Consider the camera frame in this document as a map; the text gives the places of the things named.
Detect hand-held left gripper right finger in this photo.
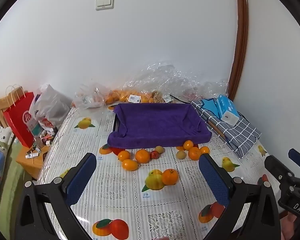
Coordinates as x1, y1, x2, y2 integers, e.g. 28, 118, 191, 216
198, 153, 282, 240

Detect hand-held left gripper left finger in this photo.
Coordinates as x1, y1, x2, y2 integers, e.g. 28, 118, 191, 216
15, 152, 97, 240

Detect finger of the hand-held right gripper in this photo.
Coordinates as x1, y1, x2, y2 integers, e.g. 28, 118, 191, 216
264, 155, 294, 181
288, 149, 300, 180

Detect oval orange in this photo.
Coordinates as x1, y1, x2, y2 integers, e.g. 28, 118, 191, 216
122, 159, 139, 172

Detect large round orange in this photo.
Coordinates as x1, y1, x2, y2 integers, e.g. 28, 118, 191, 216
135, 149, 150, 163

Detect person's right hand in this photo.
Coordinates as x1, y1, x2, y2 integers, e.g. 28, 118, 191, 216
281, 214, 300, 240

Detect grey checked cushion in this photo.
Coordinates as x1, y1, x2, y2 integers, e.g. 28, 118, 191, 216
191, 100, 262, 158

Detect wooden nightstand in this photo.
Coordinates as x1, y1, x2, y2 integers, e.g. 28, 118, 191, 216
16, 144, 52, 180

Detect orange flat stick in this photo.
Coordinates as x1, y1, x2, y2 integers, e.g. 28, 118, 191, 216
207, 120, 227, 139

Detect fruit print tablecloth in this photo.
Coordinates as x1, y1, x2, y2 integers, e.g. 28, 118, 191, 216
36, 102, 290, 240

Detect small cosmetic containers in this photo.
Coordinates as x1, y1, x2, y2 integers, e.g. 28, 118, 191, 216
39, 127, 58, 147

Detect green bed sheet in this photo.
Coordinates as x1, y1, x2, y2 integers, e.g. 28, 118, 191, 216
0, 140, 33, 230

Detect blue tissue pack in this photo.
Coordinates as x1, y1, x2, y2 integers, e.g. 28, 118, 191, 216
214, 94, 240, 126

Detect purple towel lined tray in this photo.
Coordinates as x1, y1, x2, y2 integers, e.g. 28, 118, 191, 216
107, 103, 212, 149

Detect blue paper sheet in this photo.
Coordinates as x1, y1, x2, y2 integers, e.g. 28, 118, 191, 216
199, 99, 219, 114

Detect white plastic bag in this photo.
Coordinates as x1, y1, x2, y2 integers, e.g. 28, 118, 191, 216
29, 84, 72, 133

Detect clear plastic bag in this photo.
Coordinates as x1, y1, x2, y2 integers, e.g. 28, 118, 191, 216
72, 82, 112, 109

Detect red paper bag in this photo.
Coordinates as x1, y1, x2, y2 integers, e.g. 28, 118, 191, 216
3, 85, 37, 148

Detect white dotted pillow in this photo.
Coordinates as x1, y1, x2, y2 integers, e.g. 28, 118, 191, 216
0, 126, 15, 153

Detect plastic bag of oranges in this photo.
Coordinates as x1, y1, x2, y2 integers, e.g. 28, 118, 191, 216
105, 89, 165, 104

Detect clear crumpled plastic bags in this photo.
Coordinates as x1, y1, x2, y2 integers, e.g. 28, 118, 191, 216
125, 61, 229, 103

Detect brown wooden door frame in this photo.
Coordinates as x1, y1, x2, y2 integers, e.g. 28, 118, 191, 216
227, 0, 249, 100

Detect white light switch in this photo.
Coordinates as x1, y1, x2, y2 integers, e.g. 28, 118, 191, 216
95, 0, 115, 11

